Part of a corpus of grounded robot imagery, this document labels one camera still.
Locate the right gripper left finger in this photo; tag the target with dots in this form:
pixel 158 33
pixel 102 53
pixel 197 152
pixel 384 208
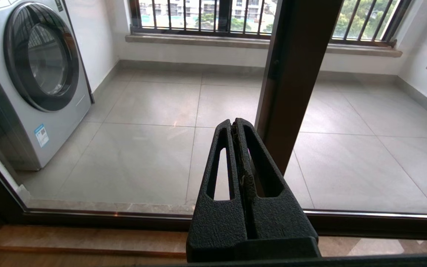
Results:
pixel 217 222

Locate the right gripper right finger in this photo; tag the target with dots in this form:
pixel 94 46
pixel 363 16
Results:
pixel 284 218

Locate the dark brown sliding glass door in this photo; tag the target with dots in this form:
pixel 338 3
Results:
pixel 124 218

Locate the dark brown fixed glass panel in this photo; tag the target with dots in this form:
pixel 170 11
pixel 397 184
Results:
pixel 295 74

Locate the long grey stone window sill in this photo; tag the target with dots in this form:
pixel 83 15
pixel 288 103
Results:
pixel 198 40

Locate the long black balcony railing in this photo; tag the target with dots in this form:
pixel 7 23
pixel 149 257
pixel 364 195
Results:
pixel 198 31

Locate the white front-load washing machine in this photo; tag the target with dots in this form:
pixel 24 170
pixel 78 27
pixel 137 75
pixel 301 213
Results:
pixel 24 92

